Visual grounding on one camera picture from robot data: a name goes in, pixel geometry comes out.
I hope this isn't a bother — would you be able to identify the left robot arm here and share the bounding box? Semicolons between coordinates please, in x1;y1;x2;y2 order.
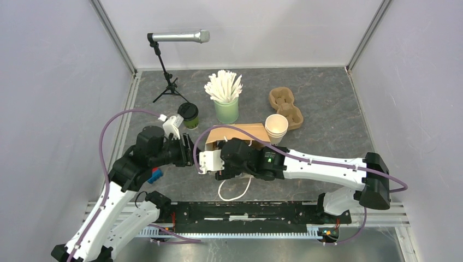
51;126;195;261

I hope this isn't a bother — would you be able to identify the black plastic cup lid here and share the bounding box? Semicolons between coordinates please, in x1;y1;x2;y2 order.
177;102;199;121

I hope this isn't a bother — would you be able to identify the black tripod mic stand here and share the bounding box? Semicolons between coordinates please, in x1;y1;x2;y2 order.
150;41;189;103

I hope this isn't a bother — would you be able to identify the red and blue block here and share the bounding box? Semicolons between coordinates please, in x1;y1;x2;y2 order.
147;168;163;184

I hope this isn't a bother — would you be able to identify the brown cardboard cup carrier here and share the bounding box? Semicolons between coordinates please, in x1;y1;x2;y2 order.
269;87;304;130

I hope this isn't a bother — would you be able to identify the green straw holder cup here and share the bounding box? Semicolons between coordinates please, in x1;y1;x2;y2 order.
214;98;239;124

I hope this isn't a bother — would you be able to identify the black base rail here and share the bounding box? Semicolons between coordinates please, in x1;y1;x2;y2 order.
155;201;352;234

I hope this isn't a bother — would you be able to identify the silver microphone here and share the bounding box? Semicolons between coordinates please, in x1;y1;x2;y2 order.
147;29;210;44

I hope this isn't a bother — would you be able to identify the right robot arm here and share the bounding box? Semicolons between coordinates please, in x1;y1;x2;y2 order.
201;138;391;223

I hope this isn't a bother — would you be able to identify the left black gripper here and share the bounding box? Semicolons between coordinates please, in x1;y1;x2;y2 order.
151;132;201;167

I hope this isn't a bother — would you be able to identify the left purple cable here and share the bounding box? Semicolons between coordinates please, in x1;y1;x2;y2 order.
66;109;201;262

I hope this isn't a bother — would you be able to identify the stack of white paper cups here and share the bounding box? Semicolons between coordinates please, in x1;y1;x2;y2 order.
264;114;289;145

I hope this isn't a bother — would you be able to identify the white paper straws bundle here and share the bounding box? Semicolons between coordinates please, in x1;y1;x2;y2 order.
204;70;243;103

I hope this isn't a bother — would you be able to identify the brown paper bag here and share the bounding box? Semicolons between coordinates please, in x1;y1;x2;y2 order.
204;123;272;203

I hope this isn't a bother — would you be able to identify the green paper coffee cup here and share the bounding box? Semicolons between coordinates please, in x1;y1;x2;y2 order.
183;117;199;130

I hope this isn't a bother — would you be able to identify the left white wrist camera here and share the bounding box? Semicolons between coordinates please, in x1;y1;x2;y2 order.
158;114;184;140

